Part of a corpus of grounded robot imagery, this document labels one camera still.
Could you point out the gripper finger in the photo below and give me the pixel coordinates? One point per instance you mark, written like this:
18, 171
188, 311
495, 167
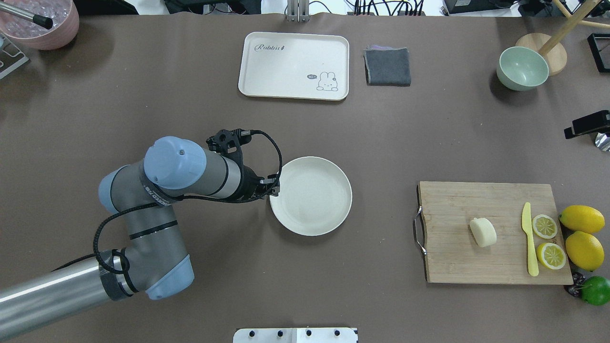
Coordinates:
598, 122

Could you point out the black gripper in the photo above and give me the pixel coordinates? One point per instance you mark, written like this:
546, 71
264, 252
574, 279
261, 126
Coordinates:
249, 186

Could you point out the cream round plate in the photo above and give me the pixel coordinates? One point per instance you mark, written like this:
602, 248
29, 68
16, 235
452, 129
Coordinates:
315, 196

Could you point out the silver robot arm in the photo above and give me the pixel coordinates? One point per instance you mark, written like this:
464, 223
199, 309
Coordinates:
139, 247

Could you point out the cream rabbit tray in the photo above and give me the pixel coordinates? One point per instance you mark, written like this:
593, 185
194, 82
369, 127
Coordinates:
295, 65

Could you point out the white steamed bun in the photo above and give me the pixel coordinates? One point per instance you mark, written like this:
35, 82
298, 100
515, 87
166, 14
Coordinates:
483, 232

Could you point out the wooden mug tree stand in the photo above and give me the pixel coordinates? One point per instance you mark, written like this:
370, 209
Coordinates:
549, 47

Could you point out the mint green bowl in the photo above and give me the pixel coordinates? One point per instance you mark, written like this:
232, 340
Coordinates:
521, 69

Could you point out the whole lemon far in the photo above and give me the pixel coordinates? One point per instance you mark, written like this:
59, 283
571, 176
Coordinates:
582, 218

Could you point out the lemon half slice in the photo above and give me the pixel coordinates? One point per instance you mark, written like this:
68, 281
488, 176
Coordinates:
544, 226
551, 256

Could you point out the whole lemon near lime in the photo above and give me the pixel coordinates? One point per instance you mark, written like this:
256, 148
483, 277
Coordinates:
585, 251

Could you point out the grey folded cloth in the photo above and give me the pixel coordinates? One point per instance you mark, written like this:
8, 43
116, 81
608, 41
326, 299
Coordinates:
387, 66

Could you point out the yellow plastic knife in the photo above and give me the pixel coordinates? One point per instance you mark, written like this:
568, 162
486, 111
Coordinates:
526, 226

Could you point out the green lime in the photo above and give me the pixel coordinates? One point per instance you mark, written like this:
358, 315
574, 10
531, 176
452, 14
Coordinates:
596, 290

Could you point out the pink bowl with ice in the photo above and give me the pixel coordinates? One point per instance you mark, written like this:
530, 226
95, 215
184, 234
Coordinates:
62, 12

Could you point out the metal black-tipped muddler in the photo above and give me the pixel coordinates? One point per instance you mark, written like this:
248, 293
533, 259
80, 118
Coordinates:
15, 11

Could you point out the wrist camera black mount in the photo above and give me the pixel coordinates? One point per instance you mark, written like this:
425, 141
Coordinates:
228, 143

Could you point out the aluminium frame post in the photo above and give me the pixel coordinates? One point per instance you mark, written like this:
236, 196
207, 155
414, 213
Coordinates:
298, 11

